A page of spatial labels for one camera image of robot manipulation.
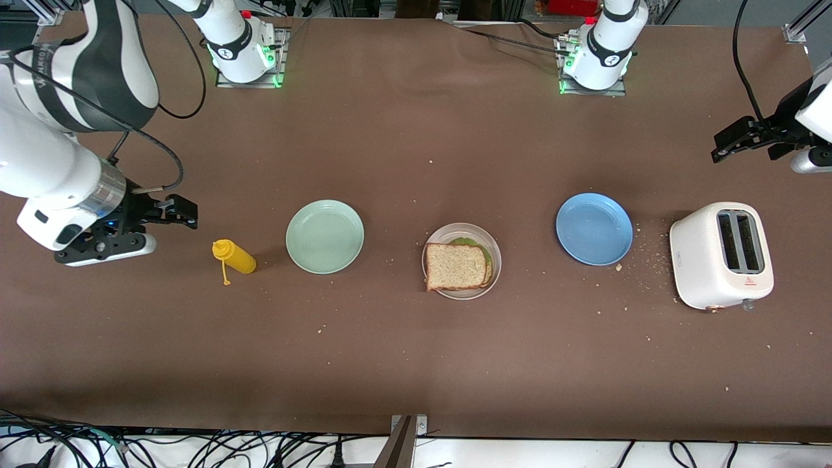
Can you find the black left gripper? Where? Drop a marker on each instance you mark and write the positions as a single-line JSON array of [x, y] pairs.
[[785, 119]]

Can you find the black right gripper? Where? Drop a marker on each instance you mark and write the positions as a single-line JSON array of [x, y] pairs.
[[138, 208]]

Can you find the yellow mustard squeeze bottle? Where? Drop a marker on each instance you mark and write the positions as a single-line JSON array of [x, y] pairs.
[[237, 258]]

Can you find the green lettuce leaf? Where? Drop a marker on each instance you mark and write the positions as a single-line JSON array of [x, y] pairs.
[[481, 250]]

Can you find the pale green plate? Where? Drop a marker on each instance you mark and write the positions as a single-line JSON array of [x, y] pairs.
[[325, 237]]

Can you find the blue plate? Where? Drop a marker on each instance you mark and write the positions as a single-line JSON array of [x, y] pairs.
[[594, 229]]

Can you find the beige plate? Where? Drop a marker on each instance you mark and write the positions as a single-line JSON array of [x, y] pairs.
[[497, 260]]

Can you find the white two-slot toaster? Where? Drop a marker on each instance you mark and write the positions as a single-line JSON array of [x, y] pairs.
[[699, 260]]

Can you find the red box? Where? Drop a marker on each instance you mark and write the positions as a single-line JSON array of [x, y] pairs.
[[572, 6]]

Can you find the brown table cover sheet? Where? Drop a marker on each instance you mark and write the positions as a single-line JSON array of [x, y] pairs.
[[390, 162]]

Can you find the black power plug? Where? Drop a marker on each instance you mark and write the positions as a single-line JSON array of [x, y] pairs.
[[338, 456]]

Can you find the grey aluminium bar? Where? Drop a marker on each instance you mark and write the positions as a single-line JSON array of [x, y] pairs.
[[396, 448]]

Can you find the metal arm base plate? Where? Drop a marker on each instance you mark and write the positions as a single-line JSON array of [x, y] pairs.
[[617, 93], [281, 58]]

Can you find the aluminium frame profile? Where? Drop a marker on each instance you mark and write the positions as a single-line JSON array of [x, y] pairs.
[[49, 13], [799, 26]]

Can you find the silver metal bracket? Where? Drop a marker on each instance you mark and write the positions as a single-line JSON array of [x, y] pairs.
[[421, 426]]

